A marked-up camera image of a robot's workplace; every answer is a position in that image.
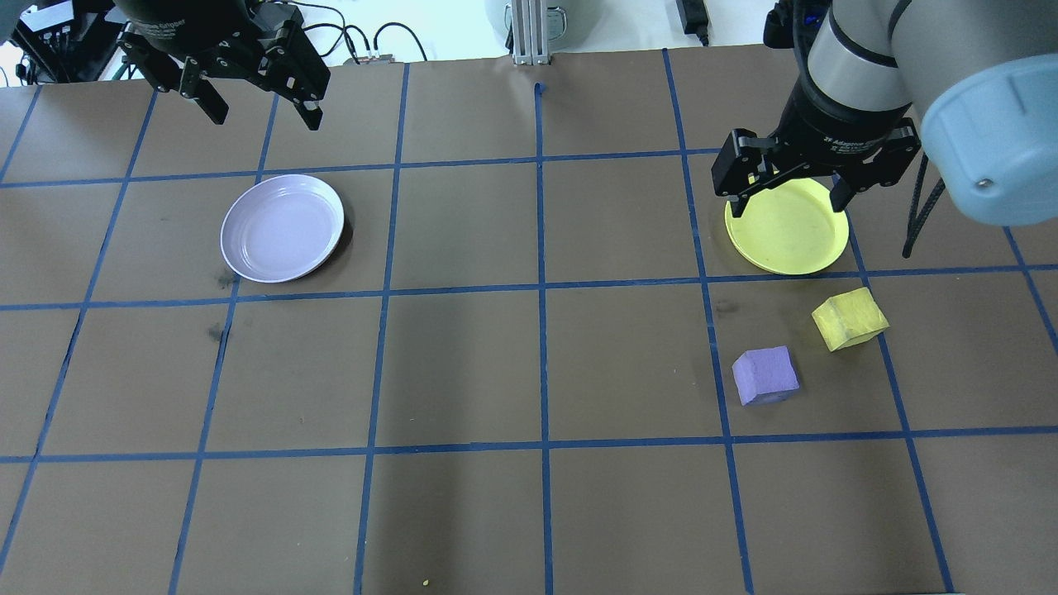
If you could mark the yellow foam block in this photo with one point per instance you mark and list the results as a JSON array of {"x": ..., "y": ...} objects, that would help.
[{"x": 850, "y": 321}]

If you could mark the purple foam block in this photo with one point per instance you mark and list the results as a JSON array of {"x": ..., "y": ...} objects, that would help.
[{"x": 764, "y": 376}]

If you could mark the grey hub with red ports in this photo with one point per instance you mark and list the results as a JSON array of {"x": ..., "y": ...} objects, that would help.
[{"x": 376, "y": 58}]

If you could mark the round yellow plate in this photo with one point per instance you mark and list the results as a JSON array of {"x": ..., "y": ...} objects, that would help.
[{"x": 793, "y": 235}]

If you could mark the black electronics box with ports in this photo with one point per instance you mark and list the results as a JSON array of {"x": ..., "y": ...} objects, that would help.
[{"x": 58, "y": 33}]

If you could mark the slim black power adapter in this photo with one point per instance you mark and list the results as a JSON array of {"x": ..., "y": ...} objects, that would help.
[{"x": 690, "y": 12}]

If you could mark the round purple plate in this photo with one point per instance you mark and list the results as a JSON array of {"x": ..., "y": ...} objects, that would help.
[{"x": 281, "y": 230}]

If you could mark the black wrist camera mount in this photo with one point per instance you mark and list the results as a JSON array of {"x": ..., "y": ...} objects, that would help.
[{"x": 785, "y": 29}]

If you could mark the aluminium camera stand post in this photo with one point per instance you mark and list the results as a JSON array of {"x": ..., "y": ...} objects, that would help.
[{"x": 531, "y": 33}]

